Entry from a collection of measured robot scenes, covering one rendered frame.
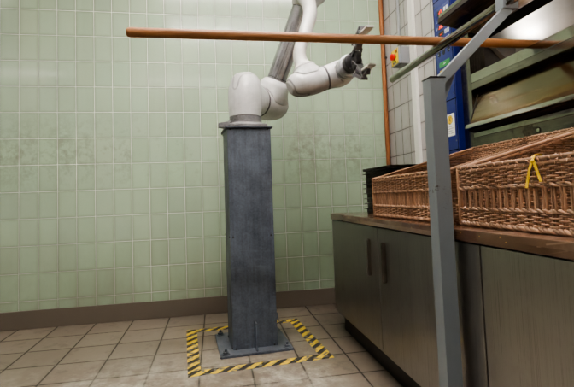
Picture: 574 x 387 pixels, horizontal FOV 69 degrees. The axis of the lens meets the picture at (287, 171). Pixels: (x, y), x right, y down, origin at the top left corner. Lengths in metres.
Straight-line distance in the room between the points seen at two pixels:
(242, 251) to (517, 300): 1.23
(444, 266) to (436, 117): 0.36
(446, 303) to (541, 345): 0.24
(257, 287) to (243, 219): 0.31
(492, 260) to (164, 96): 2.08
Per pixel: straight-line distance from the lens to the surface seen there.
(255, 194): 1.90
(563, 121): 1.64
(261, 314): 1.98
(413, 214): 1.42
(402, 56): 2.57
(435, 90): 1.10
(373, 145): 2.76
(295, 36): 1.42
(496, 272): 1.01
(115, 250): 2.63
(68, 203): 2.68
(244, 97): 1.97
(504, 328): 1.02
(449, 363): 1.15
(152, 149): 2.59
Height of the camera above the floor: 0.67
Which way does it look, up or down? 3 degrees up
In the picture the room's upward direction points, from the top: 2 degrees counter-clockwise
